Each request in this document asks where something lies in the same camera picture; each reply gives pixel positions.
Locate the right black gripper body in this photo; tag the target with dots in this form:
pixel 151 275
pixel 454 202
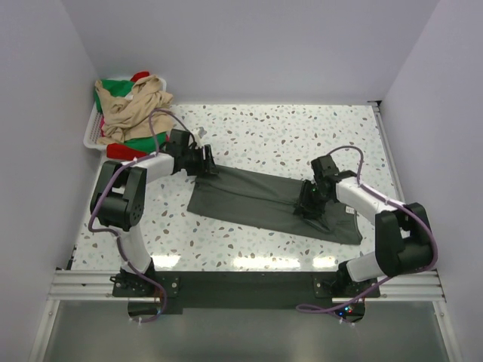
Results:
pixel 311 198

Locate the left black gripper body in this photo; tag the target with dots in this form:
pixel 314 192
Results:
pixel 195 164

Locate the dark grey t shirt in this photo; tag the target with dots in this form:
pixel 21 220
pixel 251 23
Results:
pixel 269 202

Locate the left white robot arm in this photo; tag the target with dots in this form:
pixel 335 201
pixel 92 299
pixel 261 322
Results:
pixel 118 202

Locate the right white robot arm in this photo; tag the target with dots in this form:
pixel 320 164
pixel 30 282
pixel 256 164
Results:
pixel 404 243

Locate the red t shirt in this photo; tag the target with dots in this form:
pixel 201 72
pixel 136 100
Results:
pixel 134 148

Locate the beige t shirt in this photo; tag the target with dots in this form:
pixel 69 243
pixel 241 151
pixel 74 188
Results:
pixel 136 113

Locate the white plastic basket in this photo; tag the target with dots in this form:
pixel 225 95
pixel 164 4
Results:
pixel 94 128

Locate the green t shirt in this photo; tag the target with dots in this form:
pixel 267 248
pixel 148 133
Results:
pixel 124 90

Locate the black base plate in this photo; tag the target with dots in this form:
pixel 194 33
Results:
pixel 275 290

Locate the aluminium frame rail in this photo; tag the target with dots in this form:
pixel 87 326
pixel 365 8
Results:
pixel 92 285

